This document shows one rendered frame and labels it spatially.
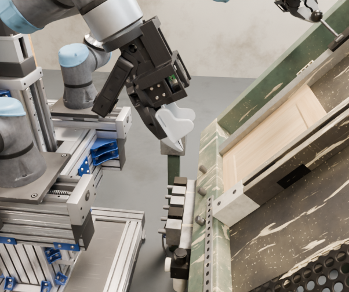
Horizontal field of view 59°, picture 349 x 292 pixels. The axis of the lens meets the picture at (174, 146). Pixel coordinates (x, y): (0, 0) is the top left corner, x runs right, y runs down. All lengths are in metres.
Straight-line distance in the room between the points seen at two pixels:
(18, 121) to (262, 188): 0.68
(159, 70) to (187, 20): 4.02
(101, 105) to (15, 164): 0.49
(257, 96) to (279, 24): 3.16
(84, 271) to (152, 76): 1.43
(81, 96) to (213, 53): 3.38
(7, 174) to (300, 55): 1.12
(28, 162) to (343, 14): 1.19
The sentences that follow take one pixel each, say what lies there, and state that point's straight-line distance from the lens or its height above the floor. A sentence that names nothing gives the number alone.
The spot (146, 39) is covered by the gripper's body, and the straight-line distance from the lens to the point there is 0.45.
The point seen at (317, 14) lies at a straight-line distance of 1.16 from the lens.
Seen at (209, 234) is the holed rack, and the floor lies 0.90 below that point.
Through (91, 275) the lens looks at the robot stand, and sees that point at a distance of 1.74.
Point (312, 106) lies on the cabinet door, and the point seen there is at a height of 1.20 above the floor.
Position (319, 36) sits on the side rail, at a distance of 1.38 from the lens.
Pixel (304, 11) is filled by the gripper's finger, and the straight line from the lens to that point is 1.18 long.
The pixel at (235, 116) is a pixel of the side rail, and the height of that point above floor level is 0.95.
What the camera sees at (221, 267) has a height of 0.90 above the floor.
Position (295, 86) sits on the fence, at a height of 1.20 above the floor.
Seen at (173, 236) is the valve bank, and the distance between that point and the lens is 1.16.
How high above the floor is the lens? 1.61
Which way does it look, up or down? 33 degrees down
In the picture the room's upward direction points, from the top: straight up
